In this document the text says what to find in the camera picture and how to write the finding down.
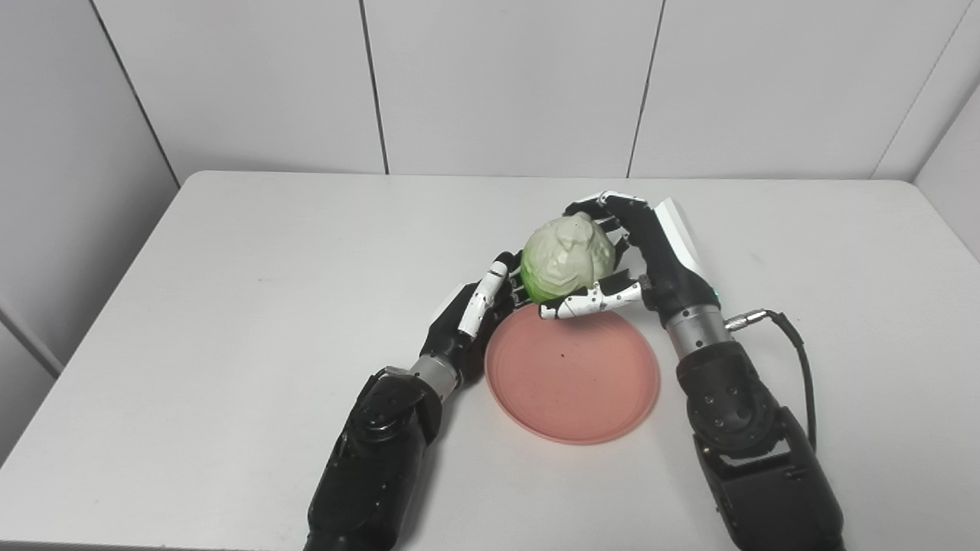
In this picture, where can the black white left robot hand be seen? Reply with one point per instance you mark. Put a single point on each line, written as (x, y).
(459, 329)

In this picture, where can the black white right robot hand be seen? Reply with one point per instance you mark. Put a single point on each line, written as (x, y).
(666, 260)

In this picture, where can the green white toy cabbage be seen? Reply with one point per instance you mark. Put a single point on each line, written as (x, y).
(568, 256)

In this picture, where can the pink round plate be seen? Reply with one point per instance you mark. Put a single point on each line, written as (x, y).
(574, 383)

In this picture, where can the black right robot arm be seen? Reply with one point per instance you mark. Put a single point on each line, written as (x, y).
(743, 428)

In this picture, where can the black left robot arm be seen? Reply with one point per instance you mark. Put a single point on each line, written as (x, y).
(375, 459)

